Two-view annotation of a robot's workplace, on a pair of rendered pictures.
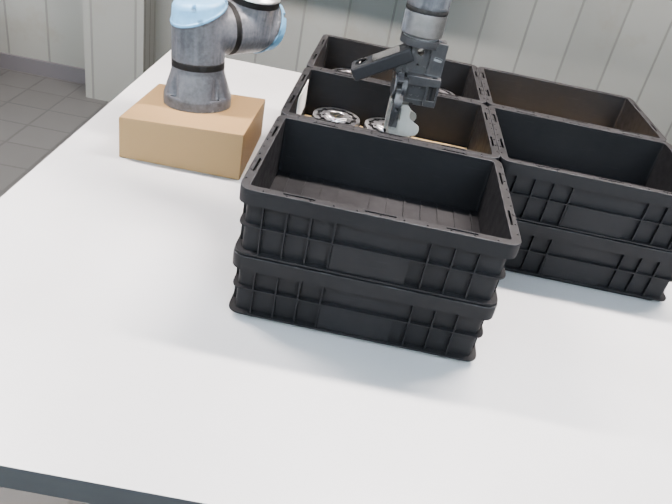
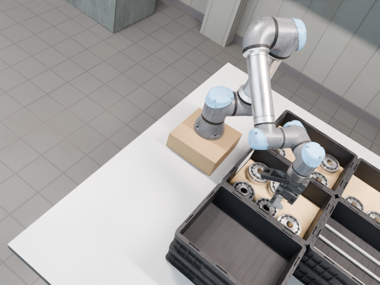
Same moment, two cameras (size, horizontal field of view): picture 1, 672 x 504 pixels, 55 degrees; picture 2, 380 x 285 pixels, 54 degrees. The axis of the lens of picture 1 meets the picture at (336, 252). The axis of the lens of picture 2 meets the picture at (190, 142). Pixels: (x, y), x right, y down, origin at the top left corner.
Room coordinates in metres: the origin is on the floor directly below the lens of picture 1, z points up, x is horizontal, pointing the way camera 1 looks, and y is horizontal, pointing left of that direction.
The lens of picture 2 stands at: (0.19, -0.04, 2.10)
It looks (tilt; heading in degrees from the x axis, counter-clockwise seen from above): 49 degrees down; 22
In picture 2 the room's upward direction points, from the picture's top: 19 degrees clockwise
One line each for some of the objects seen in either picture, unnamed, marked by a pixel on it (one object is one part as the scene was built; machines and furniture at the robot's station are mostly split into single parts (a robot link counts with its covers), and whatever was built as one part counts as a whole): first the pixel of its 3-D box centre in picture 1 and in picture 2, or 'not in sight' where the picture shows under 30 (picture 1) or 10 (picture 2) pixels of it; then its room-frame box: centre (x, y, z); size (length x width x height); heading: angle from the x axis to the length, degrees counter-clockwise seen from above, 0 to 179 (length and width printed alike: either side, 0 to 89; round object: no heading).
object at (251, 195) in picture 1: (384, 178); (241, 241); (0.93, -0.05, 0.92); 0.40 x 0.30 x 0.02; 90
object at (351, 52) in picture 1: (392, 91); (303, 156); (1.53, -0.05, 0.87); 0.40 x 0.30 x 0.11; 90
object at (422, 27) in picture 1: (423, 24); (298, 171); (1.19, -0.07, 1.10); 0.08 x 0.08 x 0.05
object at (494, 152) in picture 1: (392, 113); (279, 190); (1.23, -0.05, 0.92); 0.40 x 0.30 x 0.02; 90
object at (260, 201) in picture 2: not in sight; (266, 208); (1.16, -0.05, 0.86); 0.10 x 0.10 x 0.01
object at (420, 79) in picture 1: (416, 70); (290, 185); (1.19, -0.08, 1.02); 0.09 x 0.08 x 0.12; 94
